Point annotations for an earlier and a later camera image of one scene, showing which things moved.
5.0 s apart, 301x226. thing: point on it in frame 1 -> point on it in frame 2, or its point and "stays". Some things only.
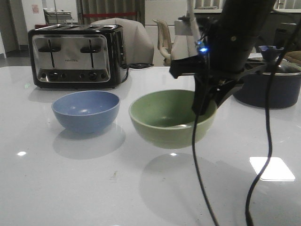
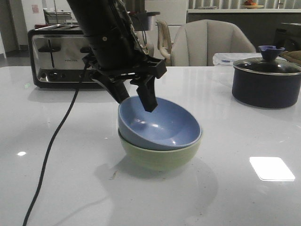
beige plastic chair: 164,40 stays
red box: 37,26 stays
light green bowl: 165,118 -> 162,159
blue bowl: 86,111 -> 171,125
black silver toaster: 63,56 stays
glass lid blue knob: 274,65 stays
